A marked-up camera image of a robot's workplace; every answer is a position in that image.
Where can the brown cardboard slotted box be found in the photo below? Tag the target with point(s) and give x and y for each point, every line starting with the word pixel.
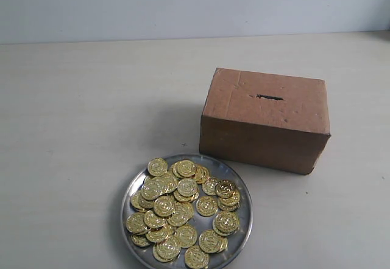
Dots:
pixel 275 121

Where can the gold coin upper centre stack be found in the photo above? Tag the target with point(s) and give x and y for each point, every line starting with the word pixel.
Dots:
pixel 185 168

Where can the gold coin stack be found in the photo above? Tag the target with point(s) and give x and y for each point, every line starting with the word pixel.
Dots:
pixel 185 168
pixel 225 188
pixel 152 189

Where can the gold coin at plate top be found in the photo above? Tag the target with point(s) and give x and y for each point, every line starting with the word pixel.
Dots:
pixel 157 167

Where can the gold coin centre pile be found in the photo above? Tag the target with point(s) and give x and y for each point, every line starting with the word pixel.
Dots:
pixel 187 187

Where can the gold coin right of centre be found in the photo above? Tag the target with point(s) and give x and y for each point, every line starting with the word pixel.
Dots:
pixel 209 186

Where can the gold coin right stack top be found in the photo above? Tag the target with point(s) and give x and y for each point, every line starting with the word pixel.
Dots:
pixel 225 188

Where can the gold coin left upper stack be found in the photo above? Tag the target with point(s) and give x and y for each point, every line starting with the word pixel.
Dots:
pixel 152 189

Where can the gold coin middle right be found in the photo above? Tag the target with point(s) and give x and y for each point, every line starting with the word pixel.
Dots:
pixel 206 206

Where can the round steel plate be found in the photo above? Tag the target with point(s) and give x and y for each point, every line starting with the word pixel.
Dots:
pixel 144 258

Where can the gold coin middle of plate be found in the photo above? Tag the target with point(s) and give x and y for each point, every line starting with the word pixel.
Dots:
pixel 164 206

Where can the gold coin bottom centre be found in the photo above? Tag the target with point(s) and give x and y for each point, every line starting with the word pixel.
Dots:
pixel 187 235

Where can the gold coin far left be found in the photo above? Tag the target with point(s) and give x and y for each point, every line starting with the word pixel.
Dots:
pixel 135 223

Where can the gold coin lower right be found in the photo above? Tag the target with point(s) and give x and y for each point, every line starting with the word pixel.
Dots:
pixel 209 241

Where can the gold coin lower left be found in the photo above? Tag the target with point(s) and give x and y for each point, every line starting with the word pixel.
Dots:
pixel 168 249

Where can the gold coin bottom edge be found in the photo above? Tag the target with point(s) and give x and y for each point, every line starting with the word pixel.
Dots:
pixel 196 258

